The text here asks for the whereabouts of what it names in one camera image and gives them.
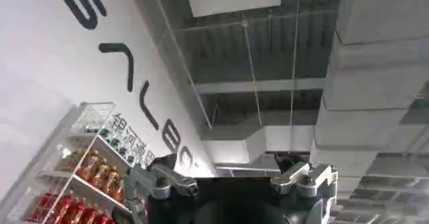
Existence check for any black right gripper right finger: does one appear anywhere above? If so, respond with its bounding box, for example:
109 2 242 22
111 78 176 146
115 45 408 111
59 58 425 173
269 152 339 199

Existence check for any white ventilation duct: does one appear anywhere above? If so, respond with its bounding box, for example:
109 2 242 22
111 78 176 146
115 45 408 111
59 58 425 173
200 0 429 179

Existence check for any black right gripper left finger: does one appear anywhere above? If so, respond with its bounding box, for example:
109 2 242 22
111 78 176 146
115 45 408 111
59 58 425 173
124 154 199 201

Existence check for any white shelf with bottled goods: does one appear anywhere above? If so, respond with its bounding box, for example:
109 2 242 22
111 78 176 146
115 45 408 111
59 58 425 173
0 101 156 224

